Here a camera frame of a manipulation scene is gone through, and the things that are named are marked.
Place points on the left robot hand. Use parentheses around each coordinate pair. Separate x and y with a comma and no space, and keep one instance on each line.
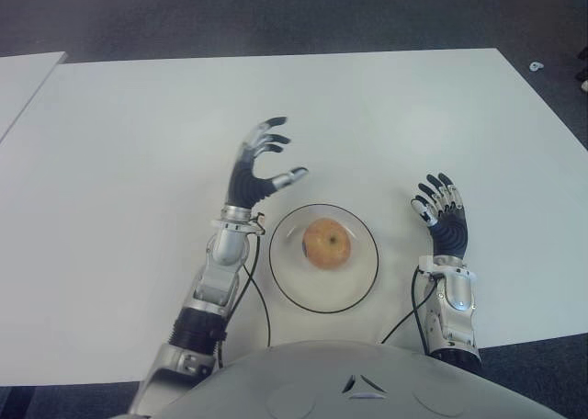
(248,182)

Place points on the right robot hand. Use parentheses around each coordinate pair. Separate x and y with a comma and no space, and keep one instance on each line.
(450,235)

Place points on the yellow-red apple with sticker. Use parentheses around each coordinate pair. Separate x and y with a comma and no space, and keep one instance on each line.
(327,243)

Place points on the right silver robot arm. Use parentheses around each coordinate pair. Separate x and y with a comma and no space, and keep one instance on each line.
(452,309)

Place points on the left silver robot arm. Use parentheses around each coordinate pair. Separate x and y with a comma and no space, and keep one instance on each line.
(216,281)

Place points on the white plate with black rim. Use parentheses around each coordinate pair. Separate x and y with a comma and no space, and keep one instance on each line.
(294,281)

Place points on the grey robot torso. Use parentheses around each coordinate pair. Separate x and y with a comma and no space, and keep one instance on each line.
(358,382)

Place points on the small white floor object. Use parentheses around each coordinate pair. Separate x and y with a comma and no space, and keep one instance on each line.
(535,66)

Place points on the neighbouring white table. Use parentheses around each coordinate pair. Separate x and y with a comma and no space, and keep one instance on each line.
(23,83)

